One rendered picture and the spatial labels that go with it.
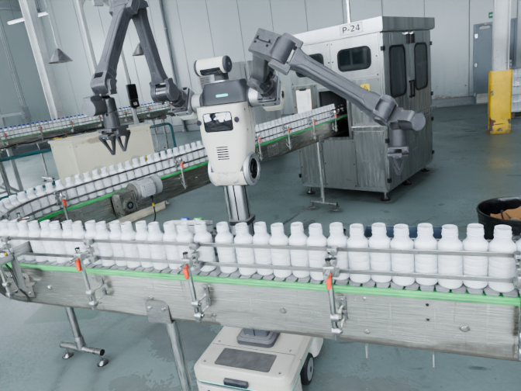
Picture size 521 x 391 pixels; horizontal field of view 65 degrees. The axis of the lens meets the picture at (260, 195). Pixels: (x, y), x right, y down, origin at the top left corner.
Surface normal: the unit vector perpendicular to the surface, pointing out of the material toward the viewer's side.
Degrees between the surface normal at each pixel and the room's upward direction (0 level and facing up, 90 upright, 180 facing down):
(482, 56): 90
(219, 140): 90
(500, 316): 90
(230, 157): 90
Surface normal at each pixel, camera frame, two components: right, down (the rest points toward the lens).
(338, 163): -0.63, 0.30
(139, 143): 0.76, 0.08
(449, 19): -0.37, 0.31
